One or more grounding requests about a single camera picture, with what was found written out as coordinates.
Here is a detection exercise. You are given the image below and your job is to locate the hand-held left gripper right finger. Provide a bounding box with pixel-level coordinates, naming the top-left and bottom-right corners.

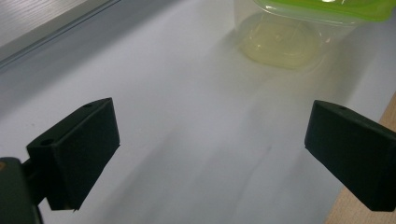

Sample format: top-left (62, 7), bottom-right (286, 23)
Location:
top-left (304, 99), bottom-right (396, 213)

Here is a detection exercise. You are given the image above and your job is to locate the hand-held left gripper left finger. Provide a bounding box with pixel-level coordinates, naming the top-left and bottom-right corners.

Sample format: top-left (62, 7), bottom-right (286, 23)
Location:
top-left (25, 97), bottom-right (121, 211)

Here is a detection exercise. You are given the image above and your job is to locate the clear container with green lid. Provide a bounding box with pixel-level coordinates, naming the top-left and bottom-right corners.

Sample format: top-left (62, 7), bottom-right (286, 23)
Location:
top-left (233, 0), bottom-right (396, 70)

